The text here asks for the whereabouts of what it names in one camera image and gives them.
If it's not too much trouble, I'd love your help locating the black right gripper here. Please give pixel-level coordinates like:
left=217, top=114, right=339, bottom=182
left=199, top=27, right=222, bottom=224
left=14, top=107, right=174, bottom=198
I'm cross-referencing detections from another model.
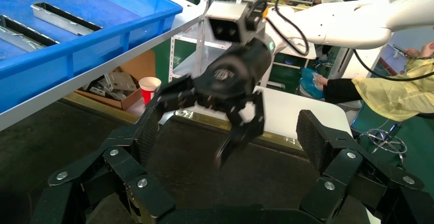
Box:
left=145, top=39, right=274, bottom=168

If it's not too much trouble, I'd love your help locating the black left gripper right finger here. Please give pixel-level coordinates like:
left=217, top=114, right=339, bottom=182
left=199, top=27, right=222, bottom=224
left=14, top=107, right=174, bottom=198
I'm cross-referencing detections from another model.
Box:
left=296, top=109, right=434, bottom=224

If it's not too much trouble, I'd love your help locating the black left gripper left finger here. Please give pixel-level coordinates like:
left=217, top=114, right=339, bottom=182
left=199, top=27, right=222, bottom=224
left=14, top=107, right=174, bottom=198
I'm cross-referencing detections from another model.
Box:
left=30, top=108, right=177, bottom=224

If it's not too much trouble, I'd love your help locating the grey metal channel part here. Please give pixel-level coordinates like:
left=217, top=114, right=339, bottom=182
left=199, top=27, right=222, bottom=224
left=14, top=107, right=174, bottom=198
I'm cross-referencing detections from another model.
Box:
left=30, top=1, right=102, bottom=36
left=0, top=15, right=60, bottom=53

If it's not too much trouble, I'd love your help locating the chrome base swivel stool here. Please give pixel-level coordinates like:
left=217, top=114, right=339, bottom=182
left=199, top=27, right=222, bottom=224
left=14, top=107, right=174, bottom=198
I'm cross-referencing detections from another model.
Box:
left=354, top=112, right=434, bottom=166

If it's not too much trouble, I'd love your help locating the white perforated storage rack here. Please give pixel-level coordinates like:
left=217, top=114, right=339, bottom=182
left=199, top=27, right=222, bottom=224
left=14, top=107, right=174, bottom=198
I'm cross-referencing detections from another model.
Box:
left=167, top=0, right=264, bottom=93

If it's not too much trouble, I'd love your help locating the dark felt mat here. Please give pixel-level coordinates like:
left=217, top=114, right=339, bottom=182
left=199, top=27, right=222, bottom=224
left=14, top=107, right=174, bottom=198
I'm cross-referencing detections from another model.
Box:
left=0, top=92, right=161, bottom=224

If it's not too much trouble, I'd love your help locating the brown cardboard box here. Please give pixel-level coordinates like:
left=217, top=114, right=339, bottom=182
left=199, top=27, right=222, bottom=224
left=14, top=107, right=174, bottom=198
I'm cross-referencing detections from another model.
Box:
left=75, top=50, right=157, bottom=111

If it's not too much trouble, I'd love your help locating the red and white paper cup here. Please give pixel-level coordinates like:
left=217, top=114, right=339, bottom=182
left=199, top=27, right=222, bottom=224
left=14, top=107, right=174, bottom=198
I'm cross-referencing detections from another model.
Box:
left=138, top=77, right=162, bottom=105

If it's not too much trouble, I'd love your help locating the pile of grey metal brackets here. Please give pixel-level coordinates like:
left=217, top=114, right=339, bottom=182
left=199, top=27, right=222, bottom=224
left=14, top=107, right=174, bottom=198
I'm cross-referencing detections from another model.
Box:
left=81, top=71, right=138, bottom=101

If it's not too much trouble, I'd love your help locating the seated person in yellow coat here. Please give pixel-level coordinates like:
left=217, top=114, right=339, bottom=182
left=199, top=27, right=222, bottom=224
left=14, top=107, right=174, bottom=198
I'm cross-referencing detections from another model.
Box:
left=312, top=41, right=434, bottom=122

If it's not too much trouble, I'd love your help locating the white metal shelf rack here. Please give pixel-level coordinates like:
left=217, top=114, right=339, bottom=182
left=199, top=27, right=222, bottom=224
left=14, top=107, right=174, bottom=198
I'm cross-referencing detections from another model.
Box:
left=0, top=0, right=211, bottom=132

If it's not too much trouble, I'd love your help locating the blue plastic tray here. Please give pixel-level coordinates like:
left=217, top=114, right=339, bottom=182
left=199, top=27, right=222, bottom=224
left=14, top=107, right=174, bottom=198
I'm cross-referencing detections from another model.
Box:
left=0, top=0, right=184, bottom=115

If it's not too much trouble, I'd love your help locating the dark smartphone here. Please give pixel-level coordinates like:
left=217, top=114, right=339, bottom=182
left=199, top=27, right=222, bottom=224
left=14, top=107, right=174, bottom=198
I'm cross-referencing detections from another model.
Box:
left=394, top=43, right=420, bottom=60

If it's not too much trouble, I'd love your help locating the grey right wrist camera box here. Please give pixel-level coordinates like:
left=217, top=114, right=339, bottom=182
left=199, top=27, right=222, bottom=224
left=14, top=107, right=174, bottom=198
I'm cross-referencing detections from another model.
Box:
left=205, top=1, right=252, bottom=44

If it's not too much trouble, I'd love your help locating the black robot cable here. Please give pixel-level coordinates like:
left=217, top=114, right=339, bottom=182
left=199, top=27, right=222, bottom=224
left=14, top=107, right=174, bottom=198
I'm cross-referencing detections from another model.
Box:
left=274, top=0, right=434, bottom=82

